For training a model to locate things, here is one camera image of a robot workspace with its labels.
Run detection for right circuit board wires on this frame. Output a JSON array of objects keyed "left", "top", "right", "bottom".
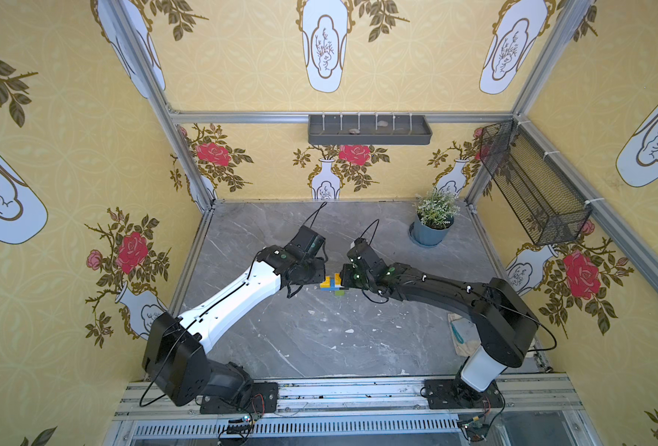
[{"left": 455, "top": 400, "right": 515, "bottom": 444}]

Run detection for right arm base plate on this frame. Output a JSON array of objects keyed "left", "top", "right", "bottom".
[{"left": 420, "top": 379, "right": 505, "bottom": 412}]

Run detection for left circuit board wires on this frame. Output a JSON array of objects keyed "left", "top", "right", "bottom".
[{"left": 216, "top": 393, "right": 267, "bottom": 442}]

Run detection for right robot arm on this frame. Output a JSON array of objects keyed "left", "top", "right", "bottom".
[{"left": 340, "top": 238, "right": 539, "bottom": 393}]

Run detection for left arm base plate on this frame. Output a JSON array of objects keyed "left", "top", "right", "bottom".
[{"left": 200, "top": 382, "right": 279, "bottom": 416}]

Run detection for potted plant blue pot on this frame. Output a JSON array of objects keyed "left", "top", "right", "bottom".
[{"left": 410, "top": 190, "right": 460, "bottom": 247}]

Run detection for blue long lego brick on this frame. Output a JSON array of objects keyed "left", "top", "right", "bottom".
[{"left": 321, "top": 282, "right": 346, "bottom": 292}]

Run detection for circuit board wires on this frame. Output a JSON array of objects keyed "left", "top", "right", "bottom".
[
  {"left": 216, "top": 393, "right": 267, "bottom": 442},
  {"left": 455, "top": 400, "right": 515, "bottom": 444}
]

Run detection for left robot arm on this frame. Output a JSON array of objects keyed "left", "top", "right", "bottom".
[{"left": 142, "top": 225, "right": 327, "bottom": 407}]

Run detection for black wire mesh basket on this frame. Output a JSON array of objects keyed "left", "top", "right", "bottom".
[{"left": 477, "top": 121, "right": 592, "bottom": 245}]

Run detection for aluminium front rail frame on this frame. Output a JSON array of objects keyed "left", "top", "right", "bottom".
[{"left": 103, "top": 374, "right": 601, "bottom": 445}]

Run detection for grey wall shelf tray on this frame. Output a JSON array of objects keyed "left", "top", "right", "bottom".
[{"left": 308, "top": 113, "right": 433, "bottom": 146}]

